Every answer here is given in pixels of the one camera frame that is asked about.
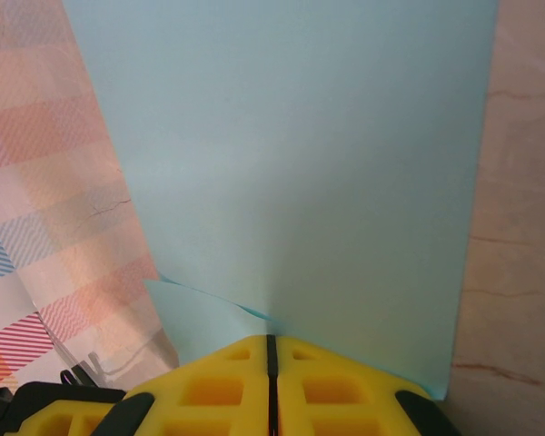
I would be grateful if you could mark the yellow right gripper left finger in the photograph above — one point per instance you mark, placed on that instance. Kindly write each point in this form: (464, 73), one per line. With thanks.
(209, 390)

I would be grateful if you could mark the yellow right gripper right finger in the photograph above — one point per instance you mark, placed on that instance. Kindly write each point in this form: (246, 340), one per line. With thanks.
(345, 390)

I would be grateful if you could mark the light blue paper sheet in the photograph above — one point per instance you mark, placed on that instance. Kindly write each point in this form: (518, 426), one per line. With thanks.
(300, 159)

